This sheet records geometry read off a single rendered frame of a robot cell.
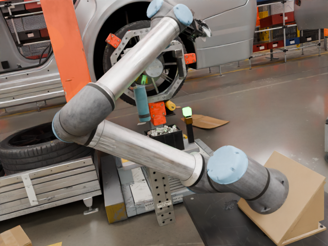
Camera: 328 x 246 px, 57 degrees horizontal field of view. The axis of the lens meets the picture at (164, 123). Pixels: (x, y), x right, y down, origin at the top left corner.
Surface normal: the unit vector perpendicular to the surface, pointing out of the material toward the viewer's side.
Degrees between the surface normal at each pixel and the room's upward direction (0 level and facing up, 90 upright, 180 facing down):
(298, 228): 90
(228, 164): 42
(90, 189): 90
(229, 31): 90
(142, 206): 90
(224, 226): 0
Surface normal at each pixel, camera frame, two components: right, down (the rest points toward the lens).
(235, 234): -0.16, -0.94
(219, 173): -0.73, -0.52
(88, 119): 0.33, 0.54
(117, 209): 0.24, 0.25
